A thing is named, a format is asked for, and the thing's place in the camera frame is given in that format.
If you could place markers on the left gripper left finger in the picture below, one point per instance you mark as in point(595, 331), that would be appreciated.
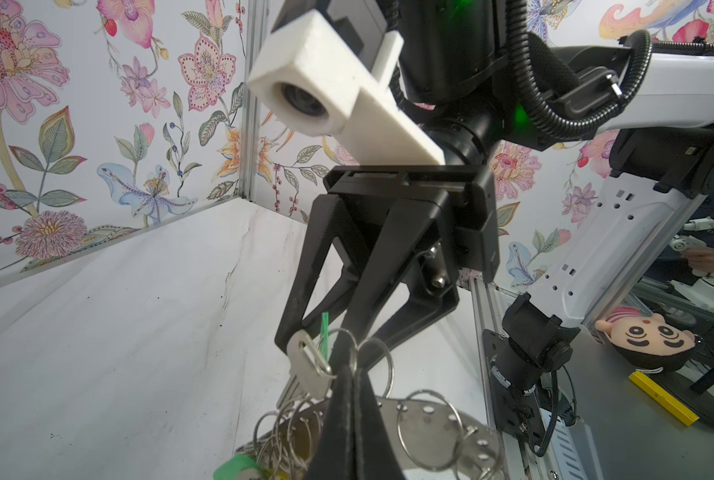
point(335, 454)

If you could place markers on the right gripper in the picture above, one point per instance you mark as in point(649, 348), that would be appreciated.
point(429, 204)

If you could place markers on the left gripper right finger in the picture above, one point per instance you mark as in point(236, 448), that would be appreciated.
point(374, 458)

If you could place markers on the metal keyring disc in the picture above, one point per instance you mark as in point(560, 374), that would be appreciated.
point(429, 393)

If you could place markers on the silver key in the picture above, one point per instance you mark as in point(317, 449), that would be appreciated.
point(311, 376)

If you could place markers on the green key tag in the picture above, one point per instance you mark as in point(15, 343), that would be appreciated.
point(240, 467)

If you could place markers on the yellow flat object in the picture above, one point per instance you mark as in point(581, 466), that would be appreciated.
point(665, 399)

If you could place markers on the cartoon face plush toy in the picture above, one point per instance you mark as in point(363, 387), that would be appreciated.
point(647, 342)

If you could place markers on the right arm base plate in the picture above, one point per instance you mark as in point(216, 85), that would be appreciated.
point(514, 379)

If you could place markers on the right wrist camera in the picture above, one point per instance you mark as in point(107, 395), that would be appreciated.
point(311, 80)

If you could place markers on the aluminium front rail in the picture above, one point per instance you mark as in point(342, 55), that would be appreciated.
point(572, 452)

